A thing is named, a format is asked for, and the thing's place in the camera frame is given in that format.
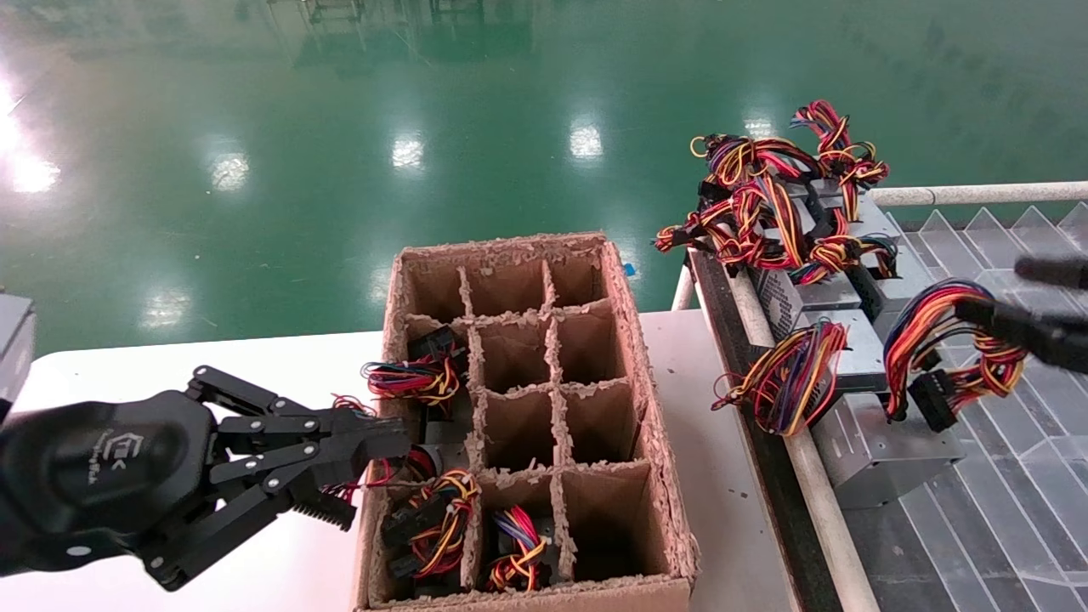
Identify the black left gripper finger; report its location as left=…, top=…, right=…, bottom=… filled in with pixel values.
left=187, top=365, right=413, bottom=456

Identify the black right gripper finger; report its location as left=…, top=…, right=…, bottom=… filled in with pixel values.
left=956, top=299, right=1088, bottom=375
left=1014, top=255, right=1088, bottom=290

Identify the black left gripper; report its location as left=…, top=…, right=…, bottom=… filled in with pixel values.
left=0, top=391, right=411, bottom=592

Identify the grey power supply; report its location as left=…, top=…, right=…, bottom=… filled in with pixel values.
left=790, top=200, right=944, bottom=341
left=653, top=174, right=864, bottom=337
left=382, top=469, right=481, bottom=596
left=293, top=394, right=468, bottom=532
left=484, top=506, right=562, bottom=593
left=790, top=100, right=902, bottom=256
left=812, top=280, right=1029, bottom=511
left=690, top=134, right=830, bottom=222
left=712, top=310, right=891, bottom=439
left=361, top=326, right=467, bottom=417

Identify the cardboard box with dividers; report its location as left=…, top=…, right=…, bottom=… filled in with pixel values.
left=355, top=232, right=700, bottom=612

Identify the white pipe rail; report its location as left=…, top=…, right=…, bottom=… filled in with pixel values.
left=867, top=181, right=1088, bottom=207
left=727, top=270, right=878, bottom=612

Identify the black conveyor frame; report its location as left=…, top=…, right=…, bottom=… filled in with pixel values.
left=687, top=249, right=847, bottom=612

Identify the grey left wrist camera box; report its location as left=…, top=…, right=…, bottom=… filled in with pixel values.
left=0, top=293, right=37, bottom=419

